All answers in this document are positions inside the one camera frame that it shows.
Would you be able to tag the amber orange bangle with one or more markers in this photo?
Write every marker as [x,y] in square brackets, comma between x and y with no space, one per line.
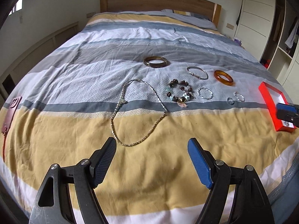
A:
[223,78]

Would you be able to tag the low white side cabinet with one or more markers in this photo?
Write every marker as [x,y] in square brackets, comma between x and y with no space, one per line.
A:
[31,57]

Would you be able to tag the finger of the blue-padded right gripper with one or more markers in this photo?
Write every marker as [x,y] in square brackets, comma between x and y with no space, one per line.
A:
[286,108]

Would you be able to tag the wooden headboard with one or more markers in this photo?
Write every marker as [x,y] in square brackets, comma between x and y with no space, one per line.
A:
[204,7]

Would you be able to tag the window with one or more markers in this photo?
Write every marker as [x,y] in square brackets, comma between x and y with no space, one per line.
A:
[17,7]

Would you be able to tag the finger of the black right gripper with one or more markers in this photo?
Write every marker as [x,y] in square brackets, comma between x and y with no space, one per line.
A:
[288,116]

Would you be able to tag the hanging striped shirt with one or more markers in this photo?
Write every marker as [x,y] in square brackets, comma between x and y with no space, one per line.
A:
[292,33]

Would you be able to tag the white wardrobe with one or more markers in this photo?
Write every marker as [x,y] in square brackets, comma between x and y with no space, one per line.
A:
[263,28]

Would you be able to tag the grey-blue pillow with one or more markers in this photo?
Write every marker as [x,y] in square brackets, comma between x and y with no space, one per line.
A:
[191,18]

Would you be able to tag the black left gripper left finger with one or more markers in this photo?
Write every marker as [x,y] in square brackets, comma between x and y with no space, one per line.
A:
[53,201]

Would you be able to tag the red jewelry box tray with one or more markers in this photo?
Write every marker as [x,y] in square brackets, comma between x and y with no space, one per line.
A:
[272,96]

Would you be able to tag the striped duvet cover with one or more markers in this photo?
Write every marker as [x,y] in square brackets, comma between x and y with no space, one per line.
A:
[95,85]

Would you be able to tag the thin silver bangle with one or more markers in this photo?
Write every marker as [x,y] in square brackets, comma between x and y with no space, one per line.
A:
[197,72]

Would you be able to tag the beige wall switch plate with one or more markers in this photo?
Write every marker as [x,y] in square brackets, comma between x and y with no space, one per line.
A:
[229,26]

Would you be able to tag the red object in wardrobe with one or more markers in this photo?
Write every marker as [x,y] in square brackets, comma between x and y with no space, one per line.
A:
[265,63]

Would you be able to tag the dark brown bangle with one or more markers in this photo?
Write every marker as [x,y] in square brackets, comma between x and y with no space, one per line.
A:
[155,62]

